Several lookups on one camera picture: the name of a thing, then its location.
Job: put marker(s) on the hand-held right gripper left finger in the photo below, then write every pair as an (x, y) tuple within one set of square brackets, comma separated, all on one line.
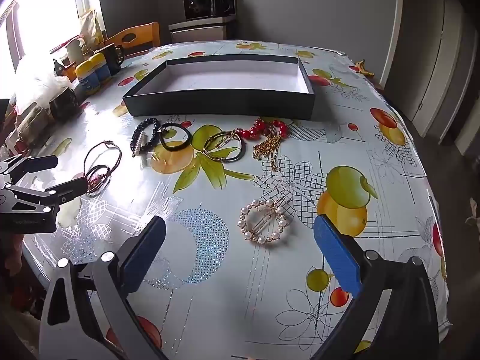
[(144, 257)]

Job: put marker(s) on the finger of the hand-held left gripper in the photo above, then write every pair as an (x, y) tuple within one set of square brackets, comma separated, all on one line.
[(67, 191), (37, 163)]

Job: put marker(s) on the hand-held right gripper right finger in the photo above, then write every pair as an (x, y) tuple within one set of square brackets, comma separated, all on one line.
[(337, 258)]

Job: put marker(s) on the thin silver bangle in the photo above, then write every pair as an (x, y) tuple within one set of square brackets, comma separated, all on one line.
[(98, 192)]

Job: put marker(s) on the pearl bar hair clip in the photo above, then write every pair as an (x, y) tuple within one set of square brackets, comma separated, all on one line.
[(140, 143)]

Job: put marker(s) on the shallow white tray box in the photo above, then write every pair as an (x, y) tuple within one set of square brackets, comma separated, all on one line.
[(232, 78)]

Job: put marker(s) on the dark cup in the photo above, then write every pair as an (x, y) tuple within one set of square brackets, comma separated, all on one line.
[(63, 103)]

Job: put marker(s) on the white plastic bag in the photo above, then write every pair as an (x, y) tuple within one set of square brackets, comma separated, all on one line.
[(41, 86)]

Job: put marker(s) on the yellow lid bottle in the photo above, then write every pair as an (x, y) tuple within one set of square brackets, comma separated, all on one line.
[(98, 65), (87, 78)]

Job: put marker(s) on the fruit print tablecloth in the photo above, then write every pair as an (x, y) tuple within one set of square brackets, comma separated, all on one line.
[(225, 326)]

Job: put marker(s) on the white mug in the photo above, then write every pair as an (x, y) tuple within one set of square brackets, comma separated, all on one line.
[(75, 50)]

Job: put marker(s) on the black mug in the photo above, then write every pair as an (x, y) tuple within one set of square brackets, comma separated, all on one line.
[(110, 58)]

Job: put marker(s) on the yellow paper bag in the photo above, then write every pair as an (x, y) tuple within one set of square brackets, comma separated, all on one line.
[(90, 24)]

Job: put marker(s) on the window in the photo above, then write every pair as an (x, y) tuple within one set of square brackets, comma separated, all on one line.
[(41, 11)]

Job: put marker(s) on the wooden chair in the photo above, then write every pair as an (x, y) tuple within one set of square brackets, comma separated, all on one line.
[(148, 33)]

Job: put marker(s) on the bananas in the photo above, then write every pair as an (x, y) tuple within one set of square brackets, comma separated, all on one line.
[(363, 67)]

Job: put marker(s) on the grey cabinet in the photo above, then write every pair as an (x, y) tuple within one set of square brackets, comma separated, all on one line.
[(202, 32)]

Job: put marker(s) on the grey wardrobe door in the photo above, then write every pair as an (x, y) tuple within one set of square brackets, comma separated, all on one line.
[(431, 45)]

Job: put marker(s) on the black kettle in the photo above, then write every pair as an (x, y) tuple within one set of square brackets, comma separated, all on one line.
[(219, 5)]

